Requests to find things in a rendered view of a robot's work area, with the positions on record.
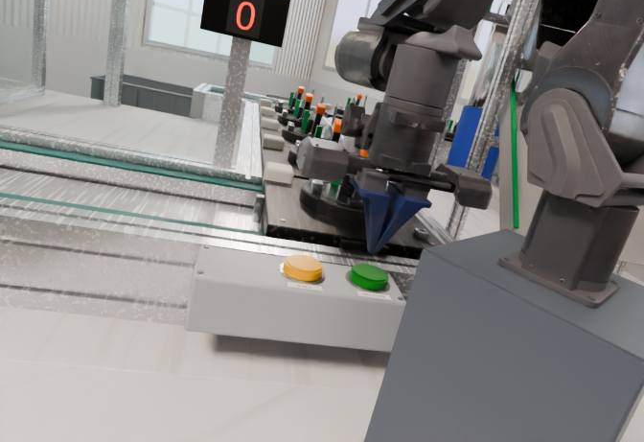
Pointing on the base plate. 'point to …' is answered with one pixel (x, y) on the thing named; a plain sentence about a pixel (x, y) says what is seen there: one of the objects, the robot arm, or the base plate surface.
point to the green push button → (369, 276)
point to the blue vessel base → (461, 145)
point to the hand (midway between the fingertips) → (379, 221)
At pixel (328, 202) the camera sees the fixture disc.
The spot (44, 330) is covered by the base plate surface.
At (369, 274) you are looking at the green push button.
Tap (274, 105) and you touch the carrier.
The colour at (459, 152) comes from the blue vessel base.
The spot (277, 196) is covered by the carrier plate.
